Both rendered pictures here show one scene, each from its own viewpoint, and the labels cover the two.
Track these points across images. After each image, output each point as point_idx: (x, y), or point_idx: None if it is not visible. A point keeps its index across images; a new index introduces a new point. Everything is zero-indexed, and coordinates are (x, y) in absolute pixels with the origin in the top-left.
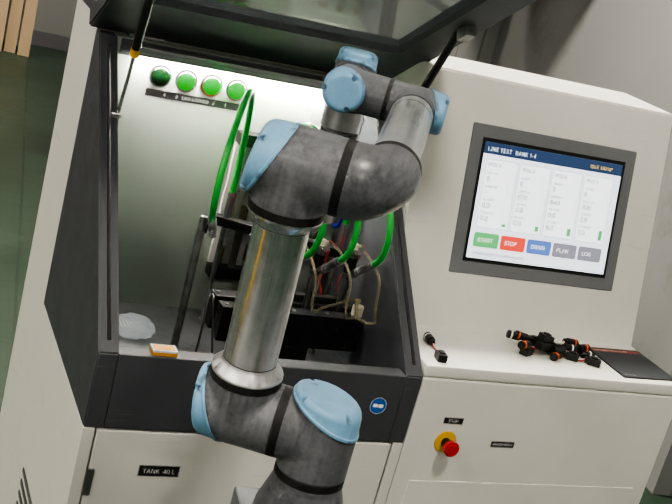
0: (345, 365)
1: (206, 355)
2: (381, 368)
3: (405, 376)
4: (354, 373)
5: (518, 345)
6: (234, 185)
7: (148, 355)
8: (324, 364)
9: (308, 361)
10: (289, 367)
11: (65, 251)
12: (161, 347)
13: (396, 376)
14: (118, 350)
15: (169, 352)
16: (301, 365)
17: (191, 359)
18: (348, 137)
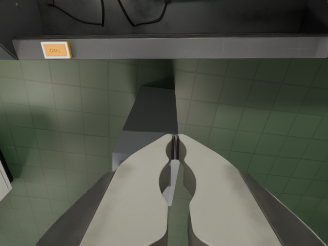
0: (262, 42)
1: (103, 46)
2: (307, 42)
3: (326, 57)
4: (263, 58)
5: None
6: None
7: (44, 57)
8: (235, 44)
9: (218, 39)
10: (189, 58)
11: None
12: (52, 51)
13: (315, 57)
14: (14, 56)
15: (61, 58)
16: (205, 51)
17: (86, 58)
18: None
